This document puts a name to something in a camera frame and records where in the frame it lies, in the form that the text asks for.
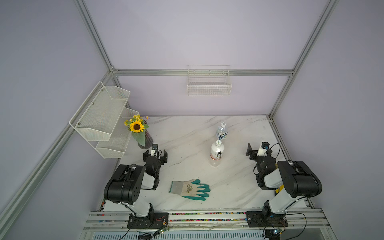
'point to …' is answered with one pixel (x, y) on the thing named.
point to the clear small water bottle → (221, 133)
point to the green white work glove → (191, 189)
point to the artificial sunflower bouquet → (137, 126)
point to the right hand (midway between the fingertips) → (257, 146)
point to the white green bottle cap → (218, 143)
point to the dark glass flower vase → (149, 142)
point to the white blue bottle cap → (223, 124)
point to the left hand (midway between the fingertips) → (156, 151)
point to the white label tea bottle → (217, 150)
